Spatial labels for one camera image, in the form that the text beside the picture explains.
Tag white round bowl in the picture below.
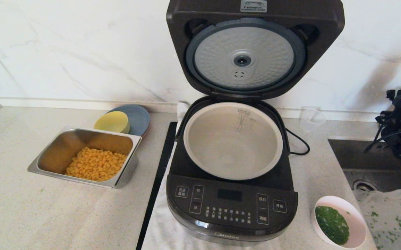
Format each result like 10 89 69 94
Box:
312 195 367 249

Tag chopped green vegetables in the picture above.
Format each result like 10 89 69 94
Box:
315 206 350 245

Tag black rice cooker lid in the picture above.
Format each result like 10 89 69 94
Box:
166 0 345 101

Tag grey inner cooking pot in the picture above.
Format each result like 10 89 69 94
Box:
183 102 283 181

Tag grey dimpled inner lid plate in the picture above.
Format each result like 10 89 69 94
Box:
186 18 306 93

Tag clear measuring cup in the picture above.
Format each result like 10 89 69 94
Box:
299 107 326 133

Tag white cloth with green bits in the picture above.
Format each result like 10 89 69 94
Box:
354 189 401 250

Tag blue grey plate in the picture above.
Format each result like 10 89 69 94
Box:
109 104 150 136

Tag black power cable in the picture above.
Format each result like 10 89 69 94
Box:
285 128 310 156

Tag round sink drain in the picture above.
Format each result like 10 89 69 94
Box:
353 180 376 192

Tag black rice cooker body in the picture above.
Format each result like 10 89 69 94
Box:
166 95 298 247

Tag long black strip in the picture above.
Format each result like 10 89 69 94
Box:
136 122 178 250

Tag stainless steel sink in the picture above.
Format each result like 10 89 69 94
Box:
328 139 401 250

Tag yellow bowl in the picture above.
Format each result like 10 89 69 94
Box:
94 111 130 134

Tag yellow corn kernels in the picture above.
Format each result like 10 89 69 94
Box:
65 147 128 182

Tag white towel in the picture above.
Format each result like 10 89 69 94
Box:
141 101 281 250

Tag stainless steel tray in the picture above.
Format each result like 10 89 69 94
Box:
27 128 142 189

